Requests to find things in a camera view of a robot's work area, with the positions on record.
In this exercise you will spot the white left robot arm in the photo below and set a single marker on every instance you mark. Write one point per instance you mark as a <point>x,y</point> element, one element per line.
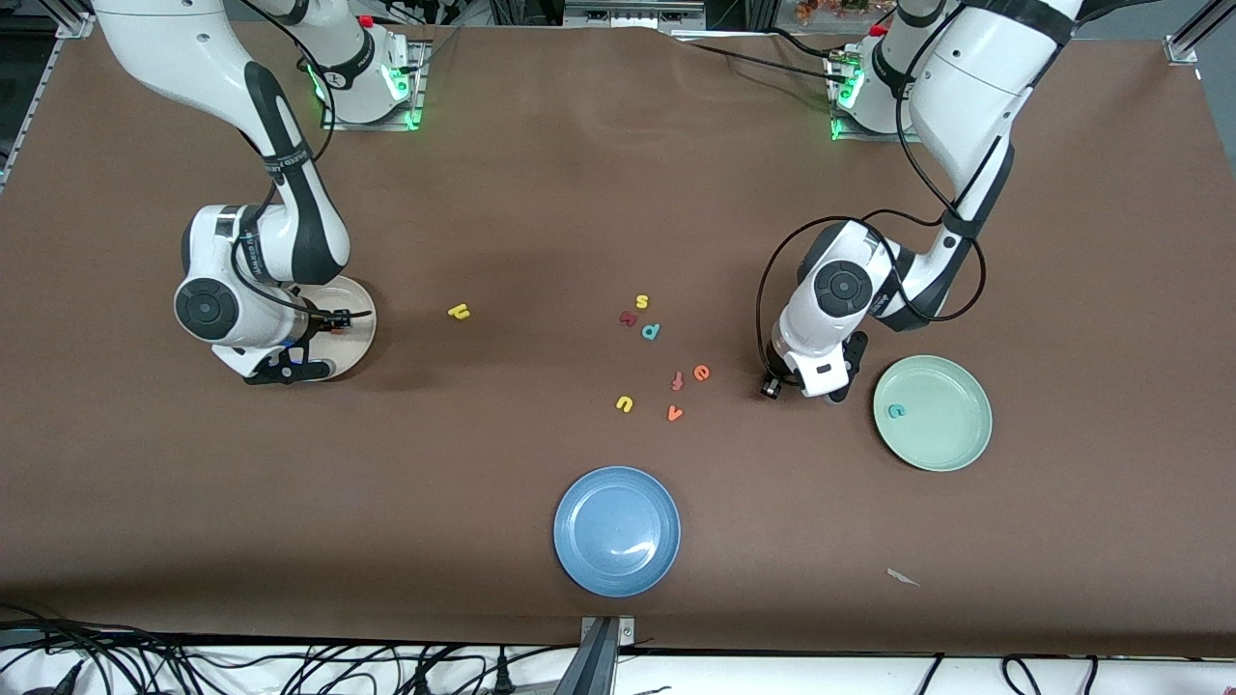
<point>975,87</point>

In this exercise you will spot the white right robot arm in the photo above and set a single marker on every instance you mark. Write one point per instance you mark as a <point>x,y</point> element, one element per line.
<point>208,58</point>

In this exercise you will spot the pale beige plate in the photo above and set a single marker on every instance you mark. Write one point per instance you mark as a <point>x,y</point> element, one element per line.
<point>357,343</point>

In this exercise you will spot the green plate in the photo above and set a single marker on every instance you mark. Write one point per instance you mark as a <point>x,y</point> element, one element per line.
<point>933,425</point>

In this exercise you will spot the blue plate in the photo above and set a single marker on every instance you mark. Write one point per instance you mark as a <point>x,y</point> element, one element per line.
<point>617,531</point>

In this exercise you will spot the white paper scrap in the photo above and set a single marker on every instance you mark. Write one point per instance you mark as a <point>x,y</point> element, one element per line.
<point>903,577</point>

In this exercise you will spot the brown table cover sheet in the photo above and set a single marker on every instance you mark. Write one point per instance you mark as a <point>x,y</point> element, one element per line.
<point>579,193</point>

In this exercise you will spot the black power plug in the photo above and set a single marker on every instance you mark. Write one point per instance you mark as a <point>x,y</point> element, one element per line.
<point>503,679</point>
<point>421,683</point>

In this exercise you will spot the grey background device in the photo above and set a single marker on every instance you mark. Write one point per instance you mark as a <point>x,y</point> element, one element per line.
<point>628,14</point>

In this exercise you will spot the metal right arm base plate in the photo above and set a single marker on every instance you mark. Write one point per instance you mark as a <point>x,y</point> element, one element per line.
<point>367,125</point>

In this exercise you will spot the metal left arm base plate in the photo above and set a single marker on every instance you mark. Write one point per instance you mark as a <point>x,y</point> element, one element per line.
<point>884,138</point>

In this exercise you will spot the metal table edge bracket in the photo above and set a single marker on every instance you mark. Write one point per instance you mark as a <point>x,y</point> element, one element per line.
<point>603,666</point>

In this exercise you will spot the long aluminium frame rail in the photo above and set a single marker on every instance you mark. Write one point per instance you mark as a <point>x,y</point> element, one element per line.
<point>24,116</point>

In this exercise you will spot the short aluminium frame profile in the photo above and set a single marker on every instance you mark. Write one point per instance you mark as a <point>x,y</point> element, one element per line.
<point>1193,39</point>

